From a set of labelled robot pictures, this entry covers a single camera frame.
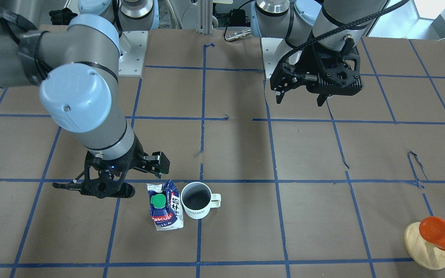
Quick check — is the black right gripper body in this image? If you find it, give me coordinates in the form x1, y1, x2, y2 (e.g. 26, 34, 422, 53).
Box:
78, 139, 157, 198

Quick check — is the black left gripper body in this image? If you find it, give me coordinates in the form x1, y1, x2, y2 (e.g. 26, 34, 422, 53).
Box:
270, 41, 363, 97

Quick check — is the blue Pascual milk carton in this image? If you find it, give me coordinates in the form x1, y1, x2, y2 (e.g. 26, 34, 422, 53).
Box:
146, 180, 184, 231

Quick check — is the white HOME mug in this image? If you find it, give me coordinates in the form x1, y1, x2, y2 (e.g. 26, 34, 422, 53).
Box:
180, 182, 221, 220

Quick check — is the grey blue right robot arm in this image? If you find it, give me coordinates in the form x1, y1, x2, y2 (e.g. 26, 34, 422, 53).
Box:
0, 0, 170, 198

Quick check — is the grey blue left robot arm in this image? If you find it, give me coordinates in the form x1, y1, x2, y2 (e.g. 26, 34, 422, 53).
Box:
251, 0, 391, 106

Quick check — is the orange cup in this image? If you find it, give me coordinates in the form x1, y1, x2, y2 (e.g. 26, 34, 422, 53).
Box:
419, 216, 445, 251

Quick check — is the black power adapter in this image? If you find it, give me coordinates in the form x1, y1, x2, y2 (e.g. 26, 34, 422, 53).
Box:
228, 9, 246, 27

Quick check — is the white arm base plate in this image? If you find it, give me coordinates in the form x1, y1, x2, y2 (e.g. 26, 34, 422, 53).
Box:
118, 31, 148, 77
261, 37, 286, 81

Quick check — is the black braided cable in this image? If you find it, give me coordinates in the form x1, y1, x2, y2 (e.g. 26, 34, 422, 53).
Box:
280, 0, 410, 78

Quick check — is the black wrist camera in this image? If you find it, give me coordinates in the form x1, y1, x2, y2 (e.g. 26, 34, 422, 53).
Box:
143, 151, 171, 175

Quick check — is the aluminium frame post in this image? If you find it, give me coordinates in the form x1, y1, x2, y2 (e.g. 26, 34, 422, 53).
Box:
196, 0, 213, 36

